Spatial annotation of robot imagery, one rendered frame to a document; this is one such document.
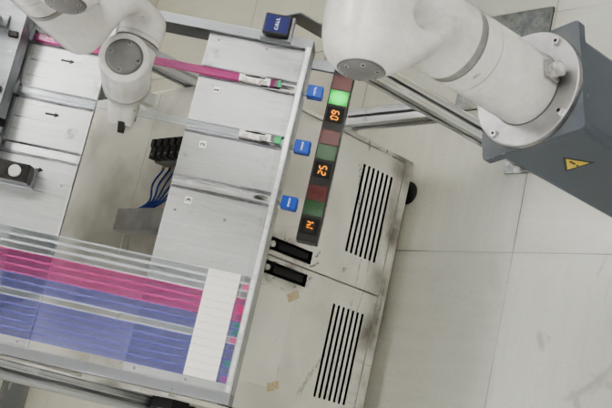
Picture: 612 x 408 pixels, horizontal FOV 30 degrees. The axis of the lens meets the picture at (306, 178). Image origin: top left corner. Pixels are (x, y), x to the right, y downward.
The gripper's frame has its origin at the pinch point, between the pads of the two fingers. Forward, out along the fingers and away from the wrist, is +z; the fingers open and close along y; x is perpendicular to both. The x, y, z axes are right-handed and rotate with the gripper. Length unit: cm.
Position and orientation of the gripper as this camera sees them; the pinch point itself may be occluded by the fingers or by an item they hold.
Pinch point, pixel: (128, 109)
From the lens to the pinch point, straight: 218.0
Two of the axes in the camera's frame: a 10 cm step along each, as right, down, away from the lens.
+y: -2.2, 9.5, -2.4
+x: 9.7, 2.4, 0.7
